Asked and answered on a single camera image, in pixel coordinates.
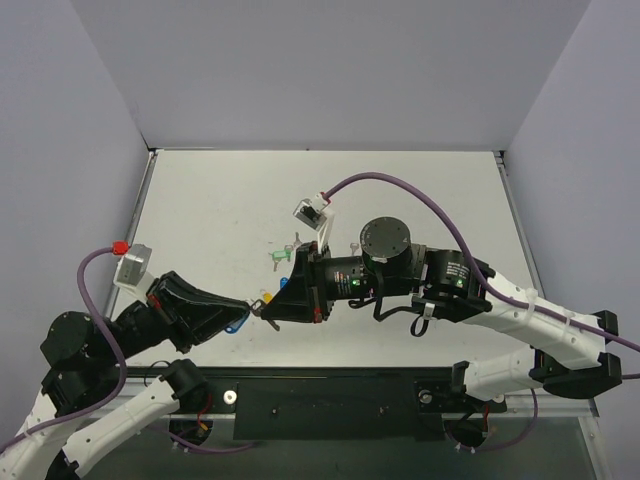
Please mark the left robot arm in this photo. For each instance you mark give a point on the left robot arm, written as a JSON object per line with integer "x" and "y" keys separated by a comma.
{"x": 87, "y": 358}

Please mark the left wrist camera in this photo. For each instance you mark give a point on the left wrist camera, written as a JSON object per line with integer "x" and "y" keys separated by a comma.
{"x": 131, "y": 271}

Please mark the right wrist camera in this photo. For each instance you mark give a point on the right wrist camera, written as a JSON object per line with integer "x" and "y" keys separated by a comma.
{"x": 315, "y": 212}

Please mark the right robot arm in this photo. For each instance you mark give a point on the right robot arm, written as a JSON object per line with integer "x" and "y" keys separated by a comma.
{"x": 566, "y": 358}

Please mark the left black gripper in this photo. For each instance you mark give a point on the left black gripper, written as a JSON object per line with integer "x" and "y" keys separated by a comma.
{"x": 167, "y": 310}

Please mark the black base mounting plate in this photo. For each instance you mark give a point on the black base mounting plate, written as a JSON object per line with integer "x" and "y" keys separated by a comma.
{"x": 339, "y": 403}

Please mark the green key tag with key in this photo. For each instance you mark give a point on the green key tag with key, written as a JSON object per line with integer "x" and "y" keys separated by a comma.
{"x": 283, "y": 255}

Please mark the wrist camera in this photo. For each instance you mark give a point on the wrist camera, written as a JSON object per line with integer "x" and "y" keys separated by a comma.
{"x": 131, "y": 271}
{"x": 315, "y": 212}

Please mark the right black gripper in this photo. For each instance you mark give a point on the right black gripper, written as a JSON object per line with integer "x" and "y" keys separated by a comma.
{"x": 310, "y": 282}

